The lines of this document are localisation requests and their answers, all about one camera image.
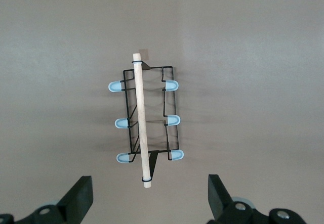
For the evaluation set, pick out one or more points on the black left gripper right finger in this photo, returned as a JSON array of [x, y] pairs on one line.
[[220, 203]]

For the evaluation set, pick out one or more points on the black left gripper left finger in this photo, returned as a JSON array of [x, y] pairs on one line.
[[76, 203]]

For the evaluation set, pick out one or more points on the brown paper table cover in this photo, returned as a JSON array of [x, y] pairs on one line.
[[50, 57]]

